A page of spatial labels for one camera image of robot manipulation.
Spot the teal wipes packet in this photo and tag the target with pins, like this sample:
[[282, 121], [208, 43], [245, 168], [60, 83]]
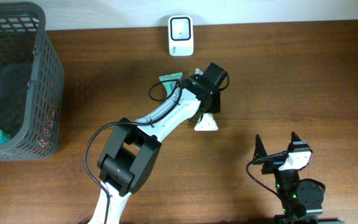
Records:
[[169, 81]]

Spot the white bamboo conditioner tube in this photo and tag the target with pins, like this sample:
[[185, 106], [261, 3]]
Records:
[[205, 110]]

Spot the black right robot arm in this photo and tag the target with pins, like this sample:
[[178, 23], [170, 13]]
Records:
[[301, 199]]

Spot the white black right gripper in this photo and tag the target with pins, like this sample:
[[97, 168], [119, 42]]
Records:
[[273, 163]]

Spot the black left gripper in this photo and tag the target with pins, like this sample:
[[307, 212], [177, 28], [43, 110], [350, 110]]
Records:
[[216, 103]]

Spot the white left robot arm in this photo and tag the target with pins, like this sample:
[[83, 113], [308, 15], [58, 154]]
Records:
[[129, 155]]

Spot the white barcode scanner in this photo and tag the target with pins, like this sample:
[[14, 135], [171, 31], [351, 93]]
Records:
[[180, 36]]

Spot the dark grey plastic basket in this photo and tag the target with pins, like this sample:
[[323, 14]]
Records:
[[31, 84]]

